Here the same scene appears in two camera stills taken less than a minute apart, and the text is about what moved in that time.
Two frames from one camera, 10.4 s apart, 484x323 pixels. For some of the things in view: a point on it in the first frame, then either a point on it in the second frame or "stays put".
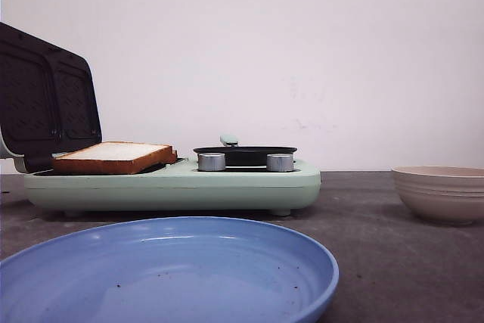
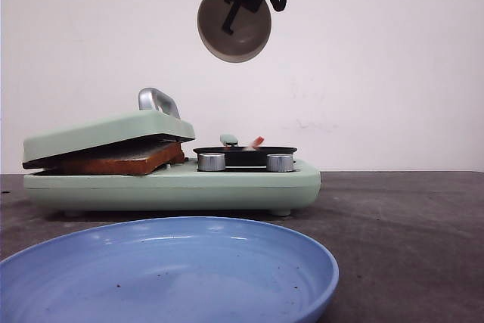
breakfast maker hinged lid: x=48 y=100 -> x=157 y=122
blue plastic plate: x=167 y=270 stays put
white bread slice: x=116 y=157 stays put
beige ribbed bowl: x=449 y=194 -> x=252 y=32
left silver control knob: x=211 y=162 stays put
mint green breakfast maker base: x=179 y=187 stays put
